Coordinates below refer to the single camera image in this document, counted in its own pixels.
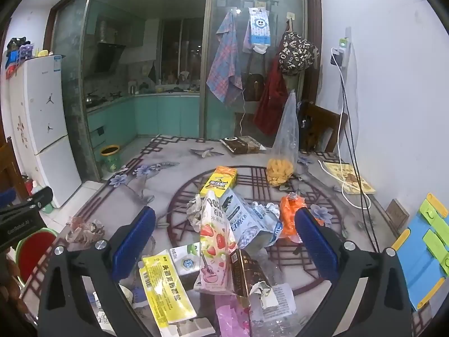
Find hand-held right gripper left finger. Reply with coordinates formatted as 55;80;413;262
37;205;157;337

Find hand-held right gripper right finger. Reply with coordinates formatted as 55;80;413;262
294;207;413;337

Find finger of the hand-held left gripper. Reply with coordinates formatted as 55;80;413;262
0;187;54;218

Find red basin with green rim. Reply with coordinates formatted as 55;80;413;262
16;228;58;285

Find brown gold foil wrapper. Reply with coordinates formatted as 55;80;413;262
230;247;272;299

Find yellow box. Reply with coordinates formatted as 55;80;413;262
200;166;238;199

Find orange wrapper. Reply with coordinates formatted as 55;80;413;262
280;194;309;243

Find crumpled brown paper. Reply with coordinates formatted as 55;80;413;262
66;216;106;244

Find white green carton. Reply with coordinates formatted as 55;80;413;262
169;244;202;276

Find yellow white packet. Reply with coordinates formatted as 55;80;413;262
139;249;197;337

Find crumpled grey wrapper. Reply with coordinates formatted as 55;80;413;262
186;197;207;234

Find clear plastic wrapper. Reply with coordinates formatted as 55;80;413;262
251;249;306;337

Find small crumpled white paper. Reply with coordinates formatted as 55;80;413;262
249;281;278;308

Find blue white box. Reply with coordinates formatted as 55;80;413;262
224;188;284;250

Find yellow book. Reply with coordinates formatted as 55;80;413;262
323;161;376;194

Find white fridge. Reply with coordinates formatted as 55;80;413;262
9;54;83;208

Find green bin with yellow rim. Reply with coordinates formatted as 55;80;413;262
100;145;122;172

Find pink strawberry box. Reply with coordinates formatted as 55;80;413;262
194;190;239;295

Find clear bag of yellow snacks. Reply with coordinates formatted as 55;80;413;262
266;90;299;187

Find wooden block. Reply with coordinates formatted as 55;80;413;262
385;198;410;227

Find blue folding chair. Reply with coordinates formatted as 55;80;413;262
391;193;449;311

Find wok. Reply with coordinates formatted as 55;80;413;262
85;91;106;108

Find pink plastic wrapper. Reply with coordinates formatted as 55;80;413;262
215;295;251;337

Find dark snack packet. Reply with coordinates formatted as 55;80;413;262
220;135;267;155

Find teal kitchen cabinets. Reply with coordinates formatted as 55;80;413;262
86;93;200;148

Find pile of colourful plastic items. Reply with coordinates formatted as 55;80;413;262
5;37;37;78

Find red cloth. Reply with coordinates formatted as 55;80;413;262
253;63;290;136

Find black range hood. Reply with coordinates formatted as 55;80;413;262
93;20;127;74

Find brown bag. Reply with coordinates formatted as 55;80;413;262
243;54;267;102

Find patterned cloth bag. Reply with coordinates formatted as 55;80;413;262
279;31;318;76

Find plaid towel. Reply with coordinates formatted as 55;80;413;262
206;10;243;103

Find blue white hanging bag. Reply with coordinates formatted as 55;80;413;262
243;6;272;55

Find black cable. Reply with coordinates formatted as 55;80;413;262
338;67;381;253

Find thin white cord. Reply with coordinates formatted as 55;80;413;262
239;89;248;137

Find white cable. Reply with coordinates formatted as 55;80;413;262
317;54;372;209

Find wall charger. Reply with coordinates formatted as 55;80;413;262
330;47;346;67

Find white wall outlet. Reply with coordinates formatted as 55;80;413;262
337;27;353;67

